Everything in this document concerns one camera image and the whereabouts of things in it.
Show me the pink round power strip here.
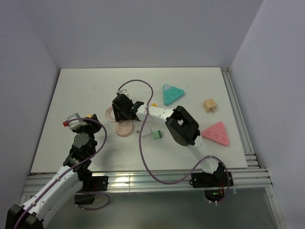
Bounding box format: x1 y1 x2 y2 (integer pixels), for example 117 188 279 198
114 121 133 137

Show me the green plug adapter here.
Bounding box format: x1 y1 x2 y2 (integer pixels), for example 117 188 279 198
152 130 164 140

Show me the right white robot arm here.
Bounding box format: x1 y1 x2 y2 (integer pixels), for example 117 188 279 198
112 94 226 186

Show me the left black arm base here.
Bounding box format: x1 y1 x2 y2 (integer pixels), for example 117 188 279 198
74 176 109 205

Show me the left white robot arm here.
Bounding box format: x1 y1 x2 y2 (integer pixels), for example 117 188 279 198
5 113 104 229

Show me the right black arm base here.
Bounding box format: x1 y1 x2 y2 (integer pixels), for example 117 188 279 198
189 171 234 205

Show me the white charger adapter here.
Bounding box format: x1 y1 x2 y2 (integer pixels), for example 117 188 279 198
141 127 153 138

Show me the teal triangular power strip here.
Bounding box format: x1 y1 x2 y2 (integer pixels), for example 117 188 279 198
163 84 185 106

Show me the beige cube socket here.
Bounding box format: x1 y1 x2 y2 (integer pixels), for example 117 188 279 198
203 98 217 113

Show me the pink triangular power strip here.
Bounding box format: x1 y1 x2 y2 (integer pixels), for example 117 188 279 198
201 121 230 146

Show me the pink coiled cord with plug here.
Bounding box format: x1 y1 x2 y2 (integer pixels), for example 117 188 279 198
105 106 117 124

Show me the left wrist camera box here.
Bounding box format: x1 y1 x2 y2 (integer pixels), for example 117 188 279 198
63 113 85 130

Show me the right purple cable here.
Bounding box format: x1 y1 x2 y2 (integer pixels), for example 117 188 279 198
116 80 231 205

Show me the aluminium rail frame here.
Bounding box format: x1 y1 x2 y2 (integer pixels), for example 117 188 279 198
14 67 286 229

